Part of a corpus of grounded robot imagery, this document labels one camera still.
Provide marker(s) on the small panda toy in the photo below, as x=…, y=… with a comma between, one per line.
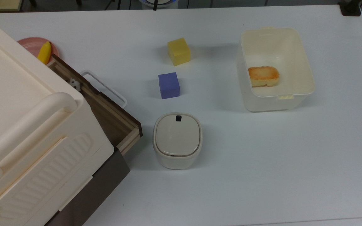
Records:
x=74, y=84

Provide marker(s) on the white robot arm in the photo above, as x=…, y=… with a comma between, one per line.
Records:
x=163, y=3

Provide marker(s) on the brown wooden drawer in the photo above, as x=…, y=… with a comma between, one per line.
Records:
x=112, y=119

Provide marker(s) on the toasted bread slice toy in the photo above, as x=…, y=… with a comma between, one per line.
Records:
x=263, y=76

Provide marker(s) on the yellow banana toy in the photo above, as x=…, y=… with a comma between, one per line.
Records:
x=45, y=52

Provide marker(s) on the cream toy cabinet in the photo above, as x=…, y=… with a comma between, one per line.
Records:
x=27, y=125

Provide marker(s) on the cream lidded trash can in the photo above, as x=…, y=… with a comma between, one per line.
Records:
x=177, y=141

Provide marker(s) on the purple foam cube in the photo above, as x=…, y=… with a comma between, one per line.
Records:
x=169, y=85

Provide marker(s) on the yellow foam cube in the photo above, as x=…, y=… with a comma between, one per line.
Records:
x=178, y=51

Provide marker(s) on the cream plastic bin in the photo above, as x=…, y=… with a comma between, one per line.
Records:
x=294, y=56

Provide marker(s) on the pink plate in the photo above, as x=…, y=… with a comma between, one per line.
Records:
x=30, y=45

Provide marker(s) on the black clamp mount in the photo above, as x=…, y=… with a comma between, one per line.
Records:
x=350, y=9

